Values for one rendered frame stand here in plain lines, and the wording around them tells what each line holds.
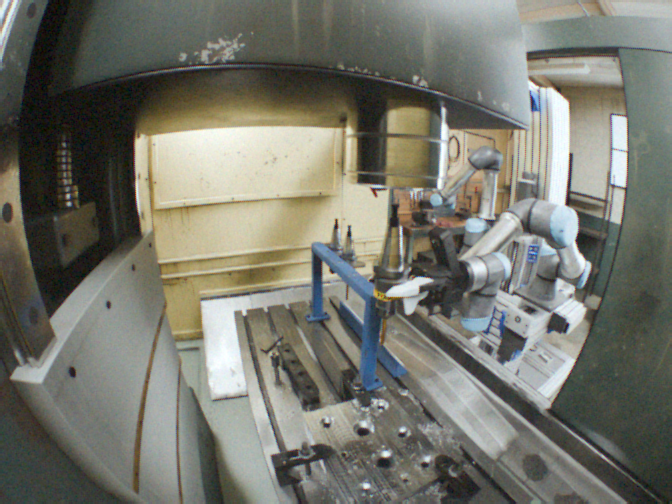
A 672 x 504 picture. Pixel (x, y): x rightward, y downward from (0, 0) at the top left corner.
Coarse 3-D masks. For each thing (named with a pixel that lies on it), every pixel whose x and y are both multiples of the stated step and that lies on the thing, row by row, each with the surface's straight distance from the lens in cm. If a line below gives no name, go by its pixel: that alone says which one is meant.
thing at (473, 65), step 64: (128, 0) 32; (192, 0) 30; (256, 0) 30; (320, 0) 31; (384, 0) 35; (448, 0) 43; (512, 0) 61; (64, 64) 32; (128, 64) 28; (192, 64) 27; (256, 64) 27; (320, 64) 28; (384, 64) 31; (448, 64) 37; (512, 64) 50; (128, 128) 56; (192, 128) 66; (512, 128) 53
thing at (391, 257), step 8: (392, 232) 45; (400, 232) 46; (384, 240) 46; (392, 240) 45; (400, 240) 46; (384, 248) 46; (392, 248) 45; (400, 248) 46; (384, 256) 46; (392, 256) 46; (400, 256) 46; (384, 264) 46; (392, 264) 46; (400, 264) 47
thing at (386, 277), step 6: (372, 264) 48; (372, 270) 48; (378, 270) 47; (384, 270) 46; (390, 270) 46; (396, 270) 46; (402, 270) 46; (408, 270) 48; (372, 276) 48; (378, 276) 48; (384, 276) 46; (390, 276) 46; (396, 276) 46; (402, 276) 46; (378, 282) 47; (384, 282) 46; (390, 282) 46; (396, 282) 46; (402, 282) 47
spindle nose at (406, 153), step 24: (360, 120) 40; (384, 120) 38; (408, 120) 38; (432, 120) 39; (360, 144) 39; (384, 144) 37; (408, 144) 37; (432, 144) 39; (360, 168) 39; (384, 168) 37; (408, 168) 37; (432, 168) 39
